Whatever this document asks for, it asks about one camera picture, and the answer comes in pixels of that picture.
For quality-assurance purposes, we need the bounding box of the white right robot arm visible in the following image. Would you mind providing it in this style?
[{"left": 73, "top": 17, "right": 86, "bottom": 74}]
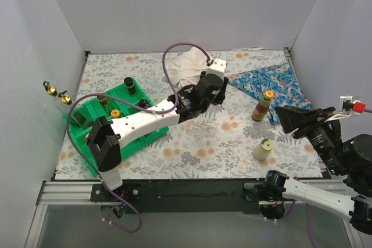
[{"left": 263, "top": 101, "right": 371, "bottom": 235}]

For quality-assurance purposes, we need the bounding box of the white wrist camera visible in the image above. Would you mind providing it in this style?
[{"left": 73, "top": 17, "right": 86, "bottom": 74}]
[
  {"left": 326, "top": 95, "right": 366, "bottom": 122},
  {"left": 206, "top": 59, "right": 227, "bottom": 80}
]

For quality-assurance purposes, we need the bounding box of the white crumpled cloth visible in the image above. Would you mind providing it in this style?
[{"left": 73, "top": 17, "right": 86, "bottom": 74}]
[{"left": 162, "top": 42, "right": 224, "bottom": 92}]

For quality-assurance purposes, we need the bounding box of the green plastic organizer tray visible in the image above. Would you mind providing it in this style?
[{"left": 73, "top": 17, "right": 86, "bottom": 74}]
[{"left": 62, "top": 78, "right": 172, "bottom": 176}]

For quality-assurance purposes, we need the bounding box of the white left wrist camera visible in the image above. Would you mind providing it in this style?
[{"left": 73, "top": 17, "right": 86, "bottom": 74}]
[{"left": 206, "top": 59, "right": 227, "bottom": 80}]

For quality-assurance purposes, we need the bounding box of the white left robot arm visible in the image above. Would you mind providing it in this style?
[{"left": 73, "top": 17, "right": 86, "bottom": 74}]
[{"left": 86, "top": 73, "right": 228, "bottom": 202}]

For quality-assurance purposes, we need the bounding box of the yellow-lid white sauce bottle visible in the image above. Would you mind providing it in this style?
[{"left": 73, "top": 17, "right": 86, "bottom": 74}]
[{"left": 253, "top": 139, "right": 274, "bottom": 161}]

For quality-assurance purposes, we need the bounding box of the dark round-cap bottle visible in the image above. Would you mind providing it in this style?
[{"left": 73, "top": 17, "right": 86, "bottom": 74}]
[{"left": 96, "top": 94, "right": 111, "bottom": 109}]

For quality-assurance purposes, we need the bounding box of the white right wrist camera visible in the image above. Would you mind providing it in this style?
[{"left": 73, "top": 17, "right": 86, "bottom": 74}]
[{"left": 326, "top": 95, "right": 366, "bottom": 122}]

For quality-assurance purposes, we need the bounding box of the clear gold-spout oil bottle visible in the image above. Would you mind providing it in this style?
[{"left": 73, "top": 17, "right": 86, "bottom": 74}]
[{"left": 58, "top": 91, "right": 74, "bottom": 116}]

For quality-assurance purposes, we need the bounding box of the square jar dark sauce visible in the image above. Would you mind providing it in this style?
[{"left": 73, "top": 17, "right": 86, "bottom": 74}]
[{"left": 71, "top": 106, "right": 93, "bottom": 129}]

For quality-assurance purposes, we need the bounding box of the red chili sauce bottle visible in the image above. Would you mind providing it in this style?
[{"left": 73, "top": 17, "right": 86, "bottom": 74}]
[
  {"left": 252, "top": 90, "right": 274, "bottom": 122},
  {"left": 110, "top": 109, "right": 121, "bottom": 118}
]

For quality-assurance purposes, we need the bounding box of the small black-cap spice jar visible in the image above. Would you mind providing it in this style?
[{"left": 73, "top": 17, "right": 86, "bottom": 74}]
[{"left": 137, "top": 99, "right": 152, "bottom": 109}]

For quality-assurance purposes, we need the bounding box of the blue floral cloth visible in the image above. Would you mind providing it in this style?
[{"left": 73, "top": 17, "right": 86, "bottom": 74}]
[{"left": 229, "top": 63, "right": 312, "bottom": 124}]

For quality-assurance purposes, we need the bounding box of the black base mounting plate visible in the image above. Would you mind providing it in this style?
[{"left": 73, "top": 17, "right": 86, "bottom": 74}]
[{"left": 89, "top": 178, "right": 294, "bottom": 215}]

